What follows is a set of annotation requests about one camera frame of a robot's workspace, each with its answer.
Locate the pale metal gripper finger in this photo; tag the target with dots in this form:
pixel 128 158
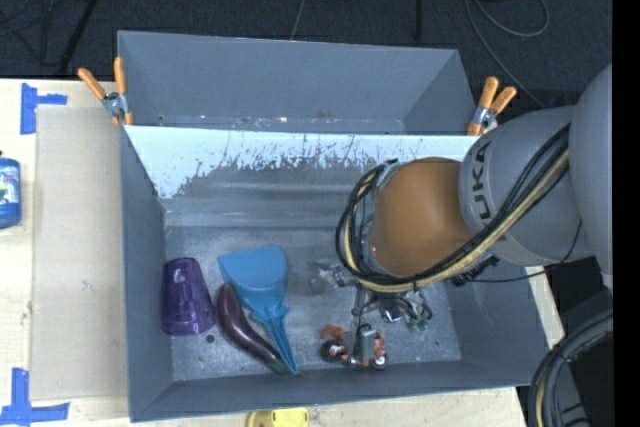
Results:
pixel 367 341
pixel 340 276

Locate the blue plastic scoop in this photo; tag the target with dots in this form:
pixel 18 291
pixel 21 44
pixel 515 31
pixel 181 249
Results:
pixel 257 275

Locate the purple toy eggplant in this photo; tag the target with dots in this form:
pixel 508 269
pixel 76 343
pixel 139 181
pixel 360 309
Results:
pixel 235 320

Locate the clear purple plastic cup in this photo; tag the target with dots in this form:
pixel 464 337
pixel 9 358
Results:
pixel 186 300

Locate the grey metal bin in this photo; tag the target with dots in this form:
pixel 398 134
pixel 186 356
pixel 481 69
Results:
pixel 280 80

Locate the pale wood board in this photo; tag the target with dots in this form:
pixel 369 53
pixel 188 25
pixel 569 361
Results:
pixel 75 240

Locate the blue printed can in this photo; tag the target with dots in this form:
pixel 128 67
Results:
pixel 9 195

